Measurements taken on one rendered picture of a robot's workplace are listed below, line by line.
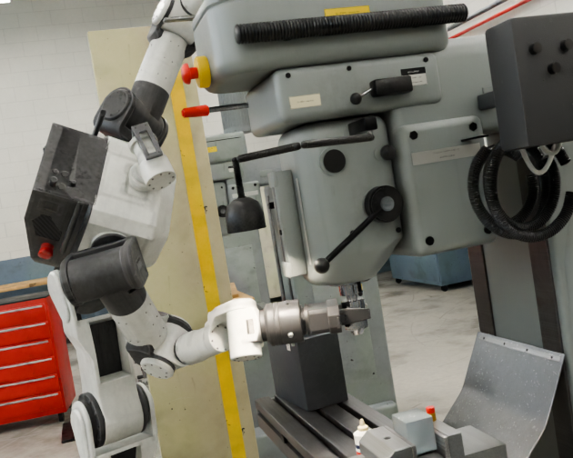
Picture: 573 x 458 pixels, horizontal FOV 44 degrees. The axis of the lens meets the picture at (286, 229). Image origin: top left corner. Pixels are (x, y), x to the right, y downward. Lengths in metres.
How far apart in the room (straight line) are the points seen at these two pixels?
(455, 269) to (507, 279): 7.20
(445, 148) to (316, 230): 0.30
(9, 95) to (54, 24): 1.18
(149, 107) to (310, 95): 0.53
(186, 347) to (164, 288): 1.53
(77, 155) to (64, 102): 8.91
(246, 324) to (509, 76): 0.68
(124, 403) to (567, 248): 1.11
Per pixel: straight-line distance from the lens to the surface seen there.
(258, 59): 1.30
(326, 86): 1.33
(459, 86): 1.46
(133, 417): 1.90
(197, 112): 1.48
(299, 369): 1.86
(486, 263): 1.70
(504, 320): 1.69
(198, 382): 3.19
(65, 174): 1.55
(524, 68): 1.22
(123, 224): 1.52
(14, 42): 10.68
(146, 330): 1.57
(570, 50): 1.28
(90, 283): 1.45
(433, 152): 1.40
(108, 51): 3.16
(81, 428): 1.89
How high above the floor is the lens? 1.51
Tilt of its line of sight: 3 degrees down
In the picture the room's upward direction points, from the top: 9 degrees counter-clockwise
